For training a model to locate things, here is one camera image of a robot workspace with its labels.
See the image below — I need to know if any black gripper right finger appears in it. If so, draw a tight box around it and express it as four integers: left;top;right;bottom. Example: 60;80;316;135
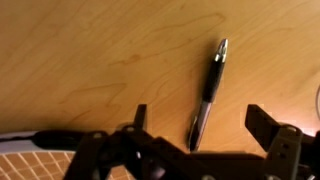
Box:
244;104;303;180

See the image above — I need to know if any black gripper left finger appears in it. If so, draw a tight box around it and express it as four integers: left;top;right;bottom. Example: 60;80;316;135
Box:
133;103;149;133

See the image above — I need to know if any black pen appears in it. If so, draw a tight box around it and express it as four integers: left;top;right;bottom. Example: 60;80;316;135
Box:
187;38;230;153

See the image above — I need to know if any tennis racket with white frame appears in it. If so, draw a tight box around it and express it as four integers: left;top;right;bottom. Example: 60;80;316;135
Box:
0;129;135;180

